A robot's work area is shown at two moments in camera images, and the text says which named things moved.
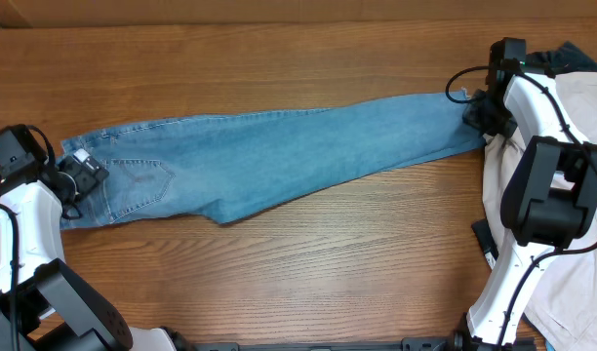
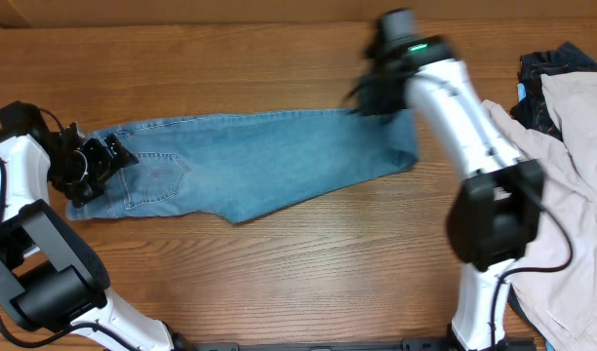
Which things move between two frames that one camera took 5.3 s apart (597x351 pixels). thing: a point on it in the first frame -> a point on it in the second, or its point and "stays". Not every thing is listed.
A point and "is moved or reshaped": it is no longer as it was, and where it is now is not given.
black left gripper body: x=80 y=177 -> x=73 y=174
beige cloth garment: x=574 y=300 stays
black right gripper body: x=489 y=116 -> x=384 y=97
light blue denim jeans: x=221 y=168 is moved or reshaped
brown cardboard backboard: x=181 y=14 stays
